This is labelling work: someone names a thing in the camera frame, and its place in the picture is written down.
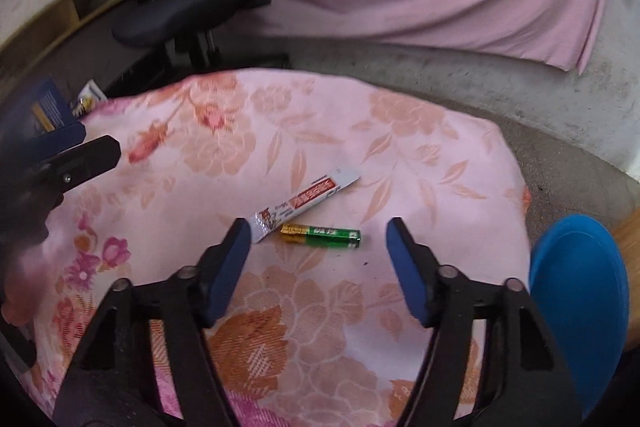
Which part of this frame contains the red and white sachet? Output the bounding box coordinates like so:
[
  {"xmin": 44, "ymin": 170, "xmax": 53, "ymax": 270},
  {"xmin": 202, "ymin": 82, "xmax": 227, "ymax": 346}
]
[{"xmin": 248, "ymin": 166, "xmax": 362, "ymax": 244}]

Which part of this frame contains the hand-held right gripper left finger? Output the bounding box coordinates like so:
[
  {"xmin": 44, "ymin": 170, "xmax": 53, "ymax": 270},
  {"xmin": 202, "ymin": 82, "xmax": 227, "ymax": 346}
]
[{"xmin": 52, "ymin": 218, "xmax": 252, "ymax": 427}]

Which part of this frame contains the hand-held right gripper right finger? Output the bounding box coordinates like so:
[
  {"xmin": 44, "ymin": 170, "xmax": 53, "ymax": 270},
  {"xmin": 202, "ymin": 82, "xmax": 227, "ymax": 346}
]
[{"xmin": 385, "ymin": 217, "xmax": 584, "ymax": 427}]

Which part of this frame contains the pink floral blanket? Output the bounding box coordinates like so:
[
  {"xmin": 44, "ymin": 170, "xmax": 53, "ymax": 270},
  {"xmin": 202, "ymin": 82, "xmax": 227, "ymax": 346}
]
[{"xmin": 10, "ymin": 69, "xmax": 534, "ymax": 427}]

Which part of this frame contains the yellow and white card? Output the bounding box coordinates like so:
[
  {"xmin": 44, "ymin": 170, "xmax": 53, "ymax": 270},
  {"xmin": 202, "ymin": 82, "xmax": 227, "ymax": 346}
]
[{"xmin": 72, "ymin": 79, "xmax": 109, "ymax": 118}]

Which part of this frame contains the blue plastic basin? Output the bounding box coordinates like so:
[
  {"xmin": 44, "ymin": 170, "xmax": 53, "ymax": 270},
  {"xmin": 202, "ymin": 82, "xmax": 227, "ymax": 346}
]
[{"xmin": 529, "ymin": 214, "xmax": 630, "ymax": 421}]

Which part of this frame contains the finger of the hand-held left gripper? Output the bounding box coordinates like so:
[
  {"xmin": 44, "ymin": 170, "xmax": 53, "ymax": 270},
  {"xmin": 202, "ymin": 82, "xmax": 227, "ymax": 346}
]
[{"xmin": 30, "ymin": 121, "xmax": 122, "ymax": 196}]

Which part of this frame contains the blue cardboard box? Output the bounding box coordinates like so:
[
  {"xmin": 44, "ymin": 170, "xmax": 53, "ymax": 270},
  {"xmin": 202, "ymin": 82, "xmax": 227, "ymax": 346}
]
[{"xmin": 0, "ymin": 76, "xmax": 77, "ymax": 144}]

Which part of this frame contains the wooden shelf desk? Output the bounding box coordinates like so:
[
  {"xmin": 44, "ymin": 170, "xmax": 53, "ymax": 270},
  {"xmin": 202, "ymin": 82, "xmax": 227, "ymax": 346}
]
[{"xmin": 0, "ymin": 0, "xmax": 174, "ymax": 78}]

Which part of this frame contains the green battery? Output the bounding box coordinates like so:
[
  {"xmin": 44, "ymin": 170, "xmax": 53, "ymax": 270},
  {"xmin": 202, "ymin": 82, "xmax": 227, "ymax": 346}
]
[{"xmin": 280, "ymin": 223, "xmax": 362, "ymax": 250}]

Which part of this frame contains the person's left hand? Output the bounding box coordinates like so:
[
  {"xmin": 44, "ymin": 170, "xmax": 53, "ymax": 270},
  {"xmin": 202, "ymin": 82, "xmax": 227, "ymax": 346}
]
[{"xmin": 0, "ymin": 257, "xmax": 48, "ymax": 328}]

